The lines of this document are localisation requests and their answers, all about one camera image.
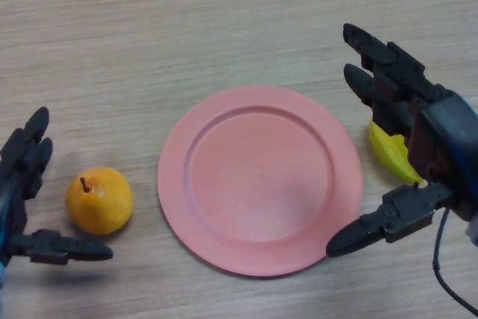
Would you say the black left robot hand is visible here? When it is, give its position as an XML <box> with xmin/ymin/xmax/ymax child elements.
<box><xmin>0</xmin><ymin>105</ymin><xmax>114</xmax><ymax>266</ymax></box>

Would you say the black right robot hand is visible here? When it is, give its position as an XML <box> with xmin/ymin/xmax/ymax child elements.
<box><xmin>325</xmin><ymin>22</ymin><xmax>478</xmax><ymax>259</ymax></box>

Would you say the yellow orange pear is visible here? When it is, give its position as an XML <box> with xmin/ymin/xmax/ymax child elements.
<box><xmin>65</xmin><ymin>167</ymin><xmax>134</xmax><ymax>235</ymax></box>

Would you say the pink round plate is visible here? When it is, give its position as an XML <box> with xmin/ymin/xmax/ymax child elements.
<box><xmin>157</xmin><ymin>86</ymin><xmax>364</xmax><ymax>279</ymax></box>

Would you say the yellow green starfruit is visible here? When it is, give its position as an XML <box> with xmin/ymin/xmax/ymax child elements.
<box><xmin>368</xmin><ymin>119</ymin><xmax>425</xmax><ymax>185</ymax></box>

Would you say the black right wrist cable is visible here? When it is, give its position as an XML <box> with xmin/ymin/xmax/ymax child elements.
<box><xmin>432</xmin><ymin>206</ymin><xmax>478</xmax><ymax>317</ymax></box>

